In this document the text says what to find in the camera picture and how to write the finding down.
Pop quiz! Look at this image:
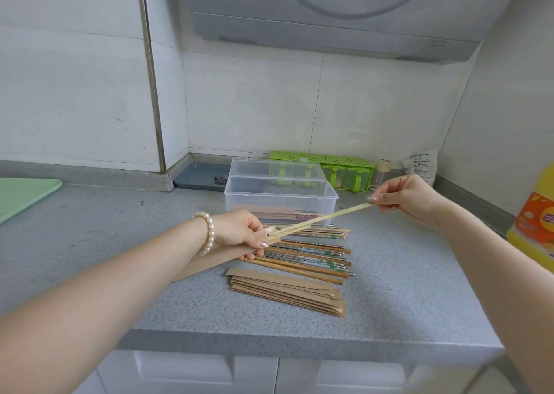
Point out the light bamboo chopstick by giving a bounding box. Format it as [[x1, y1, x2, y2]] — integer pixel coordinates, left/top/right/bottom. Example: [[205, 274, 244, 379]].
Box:
[[268, 203, 375, 238]]

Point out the clear plastic storage box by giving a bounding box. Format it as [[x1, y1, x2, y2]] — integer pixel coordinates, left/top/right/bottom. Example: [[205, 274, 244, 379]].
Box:
[[224, 176, 339, 226]]

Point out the person's right hand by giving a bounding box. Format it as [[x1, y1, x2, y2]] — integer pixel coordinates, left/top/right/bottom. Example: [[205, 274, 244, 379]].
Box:
[[367, 174, 439, 226]]

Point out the grey-blue plastic tray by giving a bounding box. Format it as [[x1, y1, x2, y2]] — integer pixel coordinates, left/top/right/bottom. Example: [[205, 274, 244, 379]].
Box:
[[173, 160, 233, 192]]

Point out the person's right forearm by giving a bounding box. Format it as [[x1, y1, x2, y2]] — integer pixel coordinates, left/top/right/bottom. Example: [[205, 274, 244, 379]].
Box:
[[433, 198, 554, 394]]

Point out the brown paper chopstick sleeve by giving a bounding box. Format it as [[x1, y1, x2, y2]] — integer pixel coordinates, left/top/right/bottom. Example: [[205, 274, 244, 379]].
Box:
[[172, 226, 277, 283]]

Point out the metal wall corner trim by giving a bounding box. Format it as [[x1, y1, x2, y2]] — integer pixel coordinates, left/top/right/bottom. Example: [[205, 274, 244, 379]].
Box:
[[136, 0, 167, 174]]

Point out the pile of mixed chopsticks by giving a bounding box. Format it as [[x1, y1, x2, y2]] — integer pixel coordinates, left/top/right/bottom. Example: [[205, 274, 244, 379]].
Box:
[[253, 222, 357, 286]]

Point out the clear plastic box lid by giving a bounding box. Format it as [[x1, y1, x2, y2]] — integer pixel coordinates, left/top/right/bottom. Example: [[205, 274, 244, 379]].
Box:
[[229, 157, 327, 187]]

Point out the person's left hand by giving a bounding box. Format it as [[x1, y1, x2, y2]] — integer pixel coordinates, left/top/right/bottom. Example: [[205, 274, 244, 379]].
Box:
[[214, 209, 277, 262]]

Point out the light green cutting board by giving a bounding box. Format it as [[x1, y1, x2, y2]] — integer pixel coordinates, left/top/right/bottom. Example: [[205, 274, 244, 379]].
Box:
[[0, 178, 64, 225]]

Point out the grey range hood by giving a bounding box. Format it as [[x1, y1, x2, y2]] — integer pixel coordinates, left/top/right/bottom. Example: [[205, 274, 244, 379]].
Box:
[[177, 0, 531, 65]]

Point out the stack of brown paper sleeves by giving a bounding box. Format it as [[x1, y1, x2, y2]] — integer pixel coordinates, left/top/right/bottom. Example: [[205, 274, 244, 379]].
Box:
[[224, 267, 346, 318]]

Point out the white printed plastic bag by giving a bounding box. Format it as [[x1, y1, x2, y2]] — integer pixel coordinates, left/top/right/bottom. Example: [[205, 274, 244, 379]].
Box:
[[400, 149, 439, 187]]

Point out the yellow cooking oil bottle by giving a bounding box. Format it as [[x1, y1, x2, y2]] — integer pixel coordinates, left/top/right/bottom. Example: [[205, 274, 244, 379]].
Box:
[[506, 162, 554, 274]]

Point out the white pearl bracelet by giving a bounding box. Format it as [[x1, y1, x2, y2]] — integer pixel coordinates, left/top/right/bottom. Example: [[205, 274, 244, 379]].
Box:
[[193, 211, 216, 257]]

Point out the green spice rack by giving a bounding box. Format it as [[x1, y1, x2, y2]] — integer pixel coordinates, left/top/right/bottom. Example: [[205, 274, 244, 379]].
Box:
[[270, 150, 375, 193]]

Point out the small glass jar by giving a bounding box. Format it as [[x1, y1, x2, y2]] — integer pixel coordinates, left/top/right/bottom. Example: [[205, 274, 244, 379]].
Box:
[[373, 159, 393, 187]]

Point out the white cabinet door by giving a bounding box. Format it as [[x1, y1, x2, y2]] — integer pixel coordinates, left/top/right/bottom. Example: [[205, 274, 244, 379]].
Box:
[[97, 350, 279, 394], [277, 357, 416, 394]]

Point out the person's left forearm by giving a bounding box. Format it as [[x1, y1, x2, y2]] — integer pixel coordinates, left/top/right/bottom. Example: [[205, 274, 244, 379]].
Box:
[[0, 220, 217, 394]]

